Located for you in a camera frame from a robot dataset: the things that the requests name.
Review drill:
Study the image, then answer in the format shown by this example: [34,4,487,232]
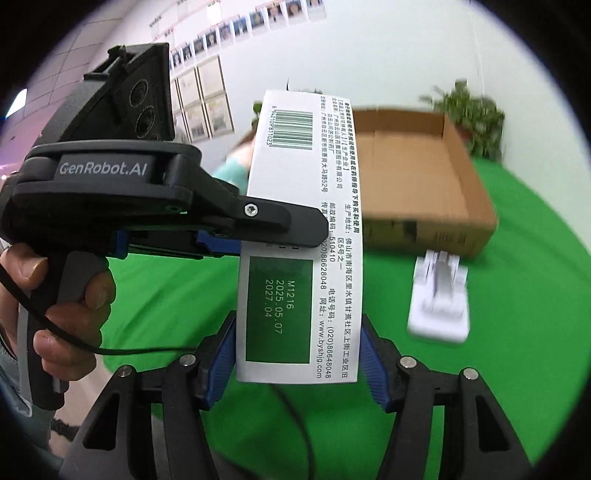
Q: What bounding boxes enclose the white and green medicine box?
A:
[235,90,363,385]

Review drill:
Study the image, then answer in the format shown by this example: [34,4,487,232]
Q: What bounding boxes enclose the person's left hand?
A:
[1,244,116,381]

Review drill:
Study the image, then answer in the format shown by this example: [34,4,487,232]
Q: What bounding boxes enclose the green tablecloth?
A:
[102,161,590,479]

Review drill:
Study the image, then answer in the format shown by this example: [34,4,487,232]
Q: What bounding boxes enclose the large cardboard box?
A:
[353,108,498,257]

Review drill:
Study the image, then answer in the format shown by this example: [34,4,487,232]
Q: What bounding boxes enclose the right potted plant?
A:
[419,79,505,163]

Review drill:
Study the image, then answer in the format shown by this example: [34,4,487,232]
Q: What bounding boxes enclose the row of portrait photos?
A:
[150,1,327,71]

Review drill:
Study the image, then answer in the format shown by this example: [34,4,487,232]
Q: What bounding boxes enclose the black camera module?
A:
[35,43,175,146]

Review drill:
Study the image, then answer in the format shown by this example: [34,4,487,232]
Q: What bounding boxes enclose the black cable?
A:
[0,262,213,358]

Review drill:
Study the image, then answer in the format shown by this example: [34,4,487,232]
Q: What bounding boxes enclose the framed certificates on wall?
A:
[170,56,235,143]

